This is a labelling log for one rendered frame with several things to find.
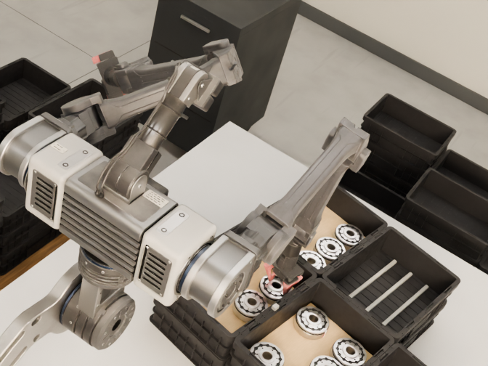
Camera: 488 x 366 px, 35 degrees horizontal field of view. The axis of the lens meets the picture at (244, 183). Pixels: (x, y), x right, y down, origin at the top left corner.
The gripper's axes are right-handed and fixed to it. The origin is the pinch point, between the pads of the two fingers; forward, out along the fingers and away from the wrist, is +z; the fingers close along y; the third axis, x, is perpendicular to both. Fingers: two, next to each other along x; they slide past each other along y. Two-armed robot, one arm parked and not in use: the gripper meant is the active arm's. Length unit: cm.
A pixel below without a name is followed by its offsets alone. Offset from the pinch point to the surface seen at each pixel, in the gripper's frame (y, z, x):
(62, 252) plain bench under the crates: 56, 15, 39
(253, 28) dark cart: 119, -4, -99
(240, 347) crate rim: -13.6, -5.1, 30.1
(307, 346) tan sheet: -19.6, 5.1, 5.2
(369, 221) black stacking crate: 2.8, -3.0, -47.2
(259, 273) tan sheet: 8.9, 3.7, -1.5
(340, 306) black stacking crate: -17.7, -1.9, -8.8
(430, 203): 18, 37, -130
